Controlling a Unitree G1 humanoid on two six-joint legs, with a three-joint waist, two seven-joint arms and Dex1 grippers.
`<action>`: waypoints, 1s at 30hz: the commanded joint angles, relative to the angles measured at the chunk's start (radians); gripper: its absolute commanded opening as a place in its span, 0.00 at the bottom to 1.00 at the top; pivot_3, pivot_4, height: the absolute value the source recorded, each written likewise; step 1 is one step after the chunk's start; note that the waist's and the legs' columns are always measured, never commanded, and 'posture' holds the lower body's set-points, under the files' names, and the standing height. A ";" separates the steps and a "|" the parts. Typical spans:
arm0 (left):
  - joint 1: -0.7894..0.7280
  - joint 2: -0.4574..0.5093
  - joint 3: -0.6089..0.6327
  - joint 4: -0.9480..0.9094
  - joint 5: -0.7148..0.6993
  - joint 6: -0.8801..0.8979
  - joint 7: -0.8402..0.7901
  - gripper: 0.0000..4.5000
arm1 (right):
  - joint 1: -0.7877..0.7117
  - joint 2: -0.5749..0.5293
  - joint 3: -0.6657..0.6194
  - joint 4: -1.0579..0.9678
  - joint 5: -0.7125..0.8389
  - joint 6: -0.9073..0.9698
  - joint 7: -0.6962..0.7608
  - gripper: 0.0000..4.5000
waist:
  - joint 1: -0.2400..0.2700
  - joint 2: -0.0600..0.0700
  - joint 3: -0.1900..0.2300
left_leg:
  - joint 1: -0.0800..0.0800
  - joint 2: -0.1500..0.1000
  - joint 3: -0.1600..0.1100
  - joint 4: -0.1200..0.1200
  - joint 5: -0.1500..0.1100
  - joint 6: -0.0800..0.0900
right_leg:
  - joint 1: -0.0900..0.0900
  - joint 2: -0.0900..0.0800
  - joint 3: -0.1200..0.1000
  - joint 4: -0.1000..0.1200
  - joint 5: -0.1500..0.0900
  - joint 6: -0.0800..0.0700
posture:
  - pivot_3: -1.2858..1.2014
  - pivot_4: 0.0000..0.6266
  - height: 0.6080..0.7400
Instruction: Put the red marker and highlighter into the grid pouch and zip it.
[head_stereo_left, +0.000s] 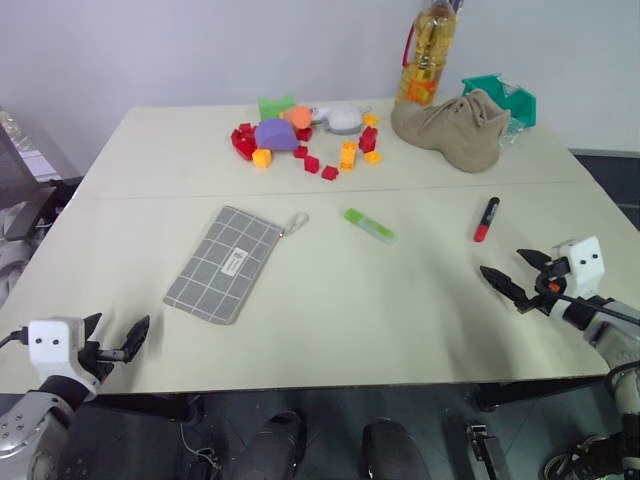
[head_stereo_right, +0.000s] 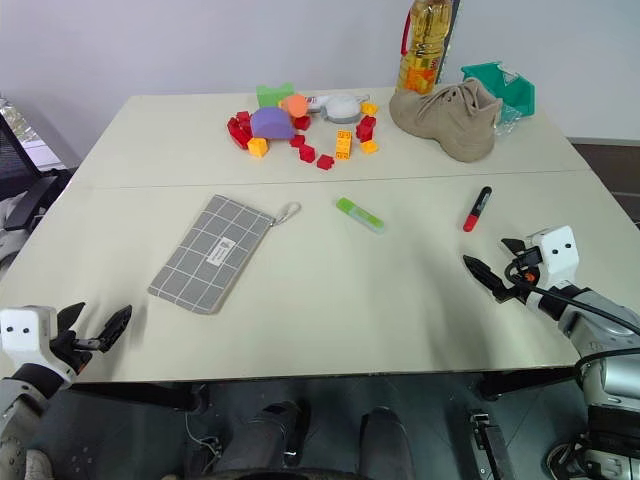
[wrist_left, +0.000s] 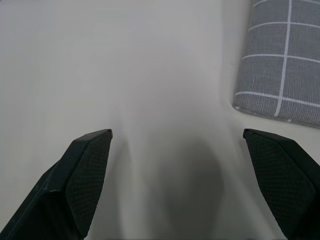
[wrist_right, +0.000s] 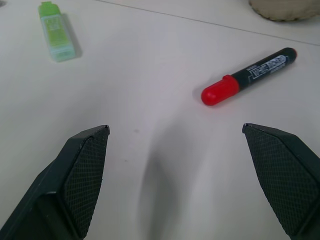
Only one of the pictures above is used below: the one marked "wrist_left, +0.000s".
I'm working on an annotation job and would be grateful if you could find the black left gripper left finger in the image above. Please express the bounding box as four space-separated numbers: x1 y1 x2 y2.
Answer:
0 128 113 240

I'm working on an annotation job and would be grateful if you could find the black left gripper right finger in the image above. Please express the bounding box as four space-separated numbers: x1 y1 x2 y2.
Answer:
242 128 320 240

